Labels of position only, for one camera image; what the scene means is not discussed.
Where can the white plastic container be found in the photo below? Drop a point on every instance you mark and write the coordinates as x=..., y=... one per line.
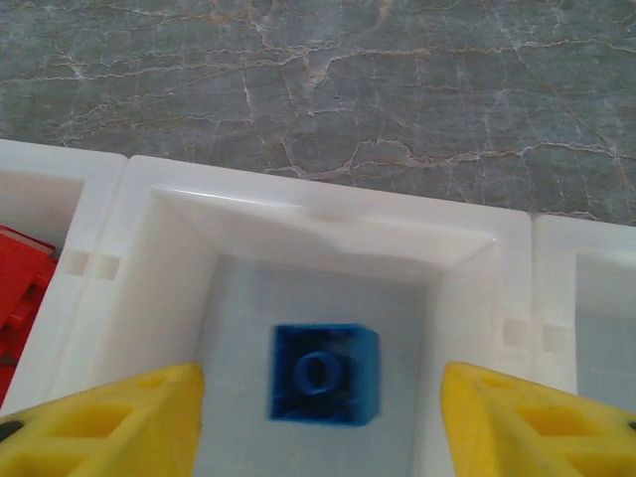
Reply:
x=298, y=223
x=556, y=278
x=59, y=169

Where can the red lego brick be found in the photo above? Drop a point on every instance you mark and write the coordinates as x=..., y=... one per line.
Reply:
x=20, y=258
x=12, y=333

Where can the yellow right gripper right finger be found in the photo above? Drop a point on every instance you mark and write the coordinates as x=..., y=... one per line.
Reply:
x=546, y=432

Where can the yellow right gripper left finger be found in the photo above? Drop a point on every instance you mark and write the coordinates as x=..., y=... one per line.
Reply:
x=99, y=427

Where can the blue lego brick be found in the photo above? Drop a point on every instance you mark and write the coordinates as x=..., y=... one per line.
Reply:
x=323, y=372

